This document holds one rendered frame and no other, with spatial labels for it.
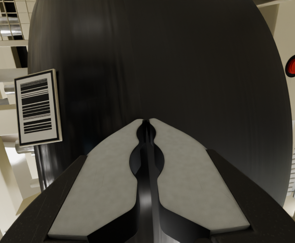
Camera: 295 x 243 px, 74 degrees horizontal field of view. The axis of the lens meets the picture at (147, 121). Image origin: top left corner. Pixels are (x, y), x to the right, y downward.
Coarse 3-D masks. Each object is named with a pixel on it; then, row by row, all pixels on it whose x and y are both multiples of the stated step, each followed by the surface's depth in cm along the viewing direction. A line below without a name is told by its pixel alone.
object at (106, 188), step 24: (144, 120) 12; (120, 144) 10; (96, 168) 8; (120, 168) 8; (72, 192) 7; (96, 192) 7; (120, 192) 7; (72, 216) 6; (96, 216) 6; (120, 216) 6; (96, 240) 6; (120, 240) 7
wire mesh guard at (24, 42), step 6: (6, 12) 59; (18, 18) 60; (0, 24) 59; (6, 24) 60; (12, 24) 60; (18, 24) 60; (12, 36) 61; (0, 42) 60; (6, 42) 60; (12, 42) 61; (18, 42) 61; (24, 42) 62
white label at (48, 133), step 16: (16, 80) 17; (32, 80) 16; (48, 80) 16; (16, 96) 17; (32, 96) 16; (48, 96) 16; (16, 112) 16; (32, 112) 16; (48, 112) 16; (32, 128) 16; (48, 128) 16; (32, 144) 16
